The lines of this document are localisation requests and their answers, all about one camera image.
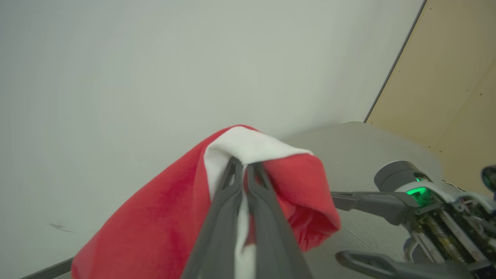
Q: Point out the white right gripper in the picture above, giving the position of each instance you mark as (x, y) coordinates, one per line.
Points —
(445, 224)

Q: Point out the dark grey baseboard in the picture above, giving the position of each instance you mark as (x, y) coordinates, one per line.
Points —
(54, 268)

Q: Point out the dark grey corner trim strip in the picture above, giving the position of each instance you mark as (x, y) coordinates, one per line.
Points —
(395, 64)

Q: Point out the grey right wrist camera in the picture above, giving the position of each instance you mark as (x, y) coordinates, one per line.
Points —
(395, 174)

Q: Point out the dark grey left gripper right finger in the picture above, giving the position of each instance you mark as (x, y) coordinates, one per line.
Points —
(271, 252)

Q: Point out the red shorts with white stripe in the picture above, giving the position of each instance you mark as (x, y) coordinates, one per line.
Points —
(155, 217)

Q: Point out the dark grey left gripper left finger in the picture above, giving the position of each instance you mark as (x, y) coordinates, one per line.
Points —
(217, 248)

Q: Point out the tan wooden board panel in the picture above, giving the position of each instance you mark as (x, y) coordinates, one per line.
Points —
(457, 77)

